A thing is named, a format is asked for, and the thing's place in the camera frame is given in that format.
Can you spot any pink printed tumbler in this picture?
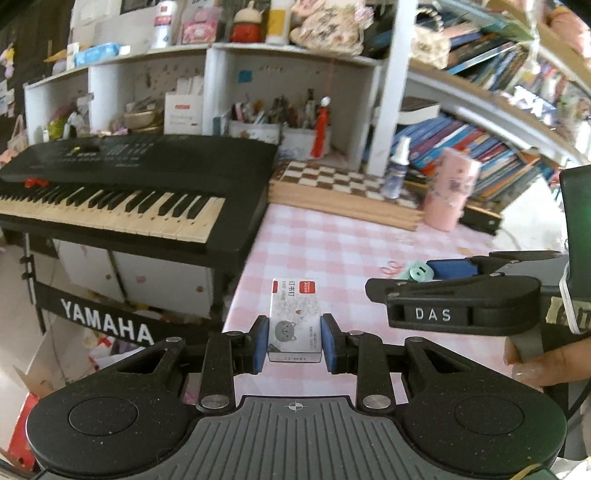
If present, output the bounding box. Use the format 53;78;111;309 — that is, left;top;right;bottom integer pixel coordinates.
422;148;482;232

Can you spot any red tassel ornament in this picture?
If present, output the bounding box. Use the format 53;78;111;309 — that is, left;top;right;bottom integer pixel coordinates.
310;95;332;160

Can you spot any red round doll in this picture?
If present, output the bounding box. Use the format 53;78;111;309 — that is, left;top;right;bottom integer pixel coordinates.
231;0;265;43

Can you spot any small blue spray bottle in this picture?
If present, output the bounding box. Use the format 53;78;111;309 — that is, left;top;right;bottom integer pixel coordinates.
383;136;411;200

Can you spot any row of colourful leaning books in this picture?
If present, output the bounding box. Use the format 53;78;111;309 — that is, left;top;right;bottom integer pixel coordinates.
392;115;555;201

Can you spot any small mint green object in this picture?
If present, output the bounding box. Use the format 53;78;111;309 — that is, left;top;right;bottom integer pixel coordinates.
396;261;437;282

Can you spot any black keyboard stand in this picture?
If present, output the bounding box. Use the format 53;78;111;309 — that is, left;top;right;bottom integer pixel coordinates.
18;231;241;347

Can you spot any pink packet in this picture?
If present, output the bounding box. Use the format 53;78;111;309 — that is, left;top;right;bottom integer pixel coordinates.
181;7;219;44

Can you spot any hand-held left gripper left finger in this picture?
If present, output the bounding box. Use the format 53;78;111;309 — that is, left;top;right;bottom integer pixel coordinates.
104;315;270;411

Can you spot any white staple box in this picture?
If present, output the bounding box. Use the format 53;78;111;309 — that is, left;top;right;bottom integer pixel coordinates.
268;278;322;364

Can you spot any floral fabric bag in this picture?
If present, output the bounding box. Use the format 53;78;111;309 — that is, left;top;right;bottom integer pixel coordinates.
290;0;370;56

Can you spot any wooden chessboard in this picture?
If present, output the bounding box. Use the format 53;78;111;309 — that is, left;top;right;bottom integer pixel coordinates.
268;159;426;232

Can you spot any white cabinet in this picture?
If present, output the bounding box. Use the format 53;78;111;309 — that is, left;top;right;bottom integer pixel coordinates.
55;240;218;319

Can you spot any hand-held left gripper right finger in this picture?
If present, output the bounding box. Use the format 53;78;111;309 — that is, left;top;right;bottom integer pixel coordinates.
321;313;490;411

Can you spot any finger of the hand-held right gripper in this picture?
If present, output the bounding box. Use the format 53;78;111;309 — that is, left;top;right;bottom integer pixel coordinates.
365;274;543;335
425;250;566;280

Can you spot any yellow and white bottle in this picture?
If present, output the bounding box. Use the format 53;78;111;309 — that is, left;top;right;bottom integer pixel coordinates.
265;0;293;45

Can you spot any golden bowl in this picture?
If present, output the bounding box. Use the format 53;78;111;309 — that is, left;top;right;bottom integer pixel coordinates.
122;108;164;134

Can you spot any black electronic keyboard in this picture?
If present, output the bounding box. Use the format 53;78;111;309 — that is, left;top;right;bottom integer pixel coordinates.
0;134;280;268

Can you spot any person's right hand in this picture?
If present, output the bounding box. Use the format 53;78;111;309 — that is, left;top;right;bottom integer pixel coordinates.
504;335;591;386

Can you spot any white pen holder box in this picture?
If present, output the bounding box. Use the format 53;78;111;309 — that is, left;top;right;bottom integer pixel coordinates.
228;120;283;145

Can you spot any white bottle with red label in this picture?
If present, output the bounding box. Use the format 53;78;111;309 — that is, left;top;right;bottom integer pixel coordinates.
150;0;178;49

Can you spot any white box with red label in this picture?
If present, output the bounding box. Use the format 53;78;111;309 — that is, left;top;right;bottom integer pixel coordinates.
164;91;204;136

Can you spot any thick dark book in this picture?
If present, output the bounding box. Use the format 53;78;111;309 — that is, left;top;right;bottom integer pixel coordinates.
397;97;441;125

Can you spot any shelf of stacked picture books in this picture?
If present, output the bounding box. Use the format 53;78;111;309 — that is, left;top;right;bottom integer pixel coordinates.
443;18;591;134

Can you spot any dark brown case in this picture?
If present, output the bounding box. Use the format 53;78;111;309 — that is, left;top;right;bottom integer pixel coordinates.
457;203;504;236

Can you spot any pink checked desktop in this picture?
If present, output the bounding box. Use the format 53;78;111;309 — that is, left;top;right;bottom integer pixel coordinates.
222;175;568;402

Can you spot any grey and wood bookshelf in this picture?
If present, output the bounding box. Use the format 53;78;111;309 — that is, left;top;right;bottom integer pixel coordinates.
365;0;591;176

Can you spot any white woven handbag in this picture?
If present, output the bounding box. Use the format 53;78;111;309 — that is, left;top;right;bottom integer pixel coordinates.
411;11;451;70

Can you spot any blue wipes pack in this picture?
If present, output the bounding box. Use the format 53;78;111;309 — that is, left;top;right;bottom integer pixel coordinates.
74;43;132;65

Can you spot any white shelf unit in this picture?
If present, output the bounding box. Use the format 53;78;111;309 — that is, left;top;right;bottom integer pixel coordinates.
23;41;384;174

